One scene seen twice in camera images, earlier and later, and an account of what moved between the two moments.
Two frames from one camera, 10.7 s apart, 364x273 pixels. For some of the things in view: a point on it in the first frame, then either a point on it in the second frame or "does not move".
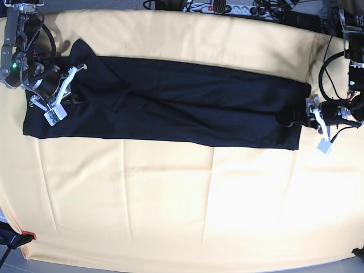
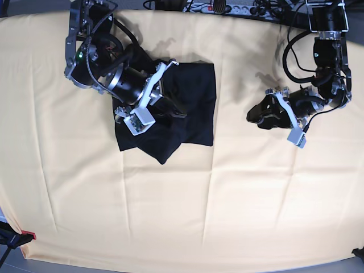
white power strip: (236, 9) does not move
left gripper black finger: (77, 98) to (166, 106)
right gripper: (333, 112) to (303, 102)
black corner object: (359, 252) does not move
